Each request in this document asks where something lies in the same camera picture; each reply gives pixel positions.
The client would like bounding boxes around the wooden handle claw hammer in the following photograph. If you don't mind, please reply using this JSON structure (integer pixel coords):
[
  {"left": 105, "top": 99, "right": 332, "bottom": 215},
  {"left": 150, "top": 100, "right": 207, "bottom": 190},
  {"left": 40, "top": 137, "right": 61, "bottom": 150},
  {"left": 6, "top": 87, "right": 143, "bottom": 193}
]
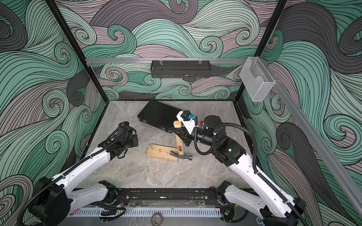
[{"left": 170, "top": 121, "right": 192, "bottom": 161}]

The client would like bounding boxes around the black hard case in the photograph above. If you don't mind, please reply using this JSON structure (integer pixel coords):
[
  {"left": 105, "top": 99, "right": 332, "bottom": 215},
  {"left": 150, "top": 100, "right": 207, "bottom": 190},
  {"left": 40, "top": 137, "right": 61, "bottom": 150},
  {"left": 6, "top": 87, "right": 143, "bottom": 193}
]
[{"left": 137, "top": 100, "right": 181, "bottom": 133}]

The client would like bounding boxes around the black wall shelf tray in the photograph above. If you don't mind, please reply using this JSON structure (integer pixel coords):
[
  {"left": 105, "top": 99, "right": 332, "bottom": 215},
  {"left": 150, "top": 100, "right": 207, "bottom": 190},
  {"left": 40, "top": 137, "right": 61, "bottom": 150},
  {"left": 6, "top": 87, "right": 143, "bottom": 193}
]
[{"left": 150, "top": 60, "right": 212, "bottom": 78}]

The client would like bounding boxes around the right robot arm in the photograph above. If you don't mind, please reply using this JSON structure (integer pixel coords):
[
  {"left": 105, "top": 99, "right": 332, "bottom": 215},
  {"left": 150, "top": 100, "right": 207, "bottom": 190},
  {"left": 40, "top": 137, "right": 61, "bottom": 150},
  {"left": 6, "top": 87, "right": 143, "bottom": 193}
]
[{"left": 173, "top": 111, "right": 307, "bottom": 226}]

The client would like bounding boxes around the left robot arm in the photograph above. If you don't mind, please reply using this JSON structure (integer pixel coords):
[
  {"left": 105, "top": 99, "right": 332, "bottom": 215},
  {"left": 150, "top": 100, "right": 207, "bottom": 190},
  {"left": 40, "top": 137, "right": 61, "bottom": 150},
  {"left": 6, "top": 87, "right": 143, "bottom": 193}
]
[{"left": 16, "top": 121, "right": 138, "bottom": 226}]

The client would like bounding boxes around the white slotted cable duct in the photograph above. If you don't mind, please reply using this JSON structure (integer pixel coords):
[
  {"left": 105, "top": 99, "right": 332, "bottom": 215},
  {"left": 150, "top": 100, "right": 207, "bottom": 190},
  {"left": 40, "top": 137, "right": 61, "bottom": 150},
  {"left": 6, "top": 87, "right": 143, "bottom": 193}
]
[{"left": 68, "top": 207, "right": 221, "bottom": 218}]

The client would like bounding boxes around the clear plastic wall bin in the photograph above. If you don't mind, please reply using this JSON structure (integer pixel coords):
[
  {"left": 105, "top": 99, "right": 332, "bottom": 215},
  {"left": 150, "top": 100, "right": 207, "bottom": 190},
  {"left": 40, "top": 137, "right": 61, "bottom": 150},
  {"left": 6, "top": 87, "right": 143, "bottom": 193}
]
[{"left": 239, "top": 57, "right": 275, "bottom": 102}]

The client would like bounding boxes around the wooden block with nails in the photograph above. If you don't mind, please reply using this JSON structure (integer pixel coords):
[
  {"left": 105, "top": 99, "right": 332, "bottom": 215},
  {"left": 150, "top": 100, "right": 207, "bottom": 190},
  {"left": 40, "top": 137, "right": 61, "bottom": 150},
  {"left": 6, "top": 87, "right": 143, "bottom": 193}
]
[{"left": 146, "top": 144, "right": 178, "bottom": 163}]

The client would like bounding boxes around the tape roll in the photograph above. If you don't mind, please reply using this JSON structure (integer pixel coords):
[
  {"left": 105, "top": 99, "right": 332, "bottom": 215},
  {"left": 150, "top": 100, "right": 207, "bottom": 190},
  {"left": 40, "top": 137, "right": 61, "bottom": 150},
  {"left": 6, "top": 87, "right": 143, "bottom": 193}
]
[{"left": 150, "top": 212, "right": 163, "bottom": 226}]

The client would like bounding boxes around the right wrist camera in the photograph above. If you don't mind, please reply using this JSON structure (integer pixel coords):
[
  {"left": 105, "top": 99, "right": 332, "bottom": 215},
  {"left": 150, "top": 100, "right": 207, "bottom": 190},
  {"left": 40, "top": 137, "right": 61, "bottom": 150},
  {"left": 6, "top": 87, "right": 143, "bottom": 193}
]
[{"left": 176, "top": 110, "right": 198, "bottom": 135}]

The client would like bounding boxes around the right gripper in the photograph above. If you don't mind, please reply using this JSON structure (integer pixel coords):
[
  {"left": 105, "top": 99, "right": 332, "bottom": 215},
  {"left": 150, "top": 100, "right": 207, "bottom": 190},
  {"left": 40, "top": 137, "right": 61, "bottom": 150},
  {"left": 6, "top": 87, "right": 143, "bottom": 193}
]
[{"left": 172, "top": 121, "right": 219, "bottom": 148}]

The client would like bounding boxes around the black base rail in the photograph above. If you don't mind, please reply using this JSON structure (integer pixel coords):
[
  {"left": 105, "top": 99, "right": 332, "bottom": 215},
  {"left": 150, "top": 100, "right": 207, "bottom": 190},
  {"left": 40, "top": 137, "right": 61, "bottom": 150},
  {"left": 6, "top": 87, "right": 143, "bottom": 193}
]
[{"left": 116, "top": 187, "right": 231, "bottom": 206}]

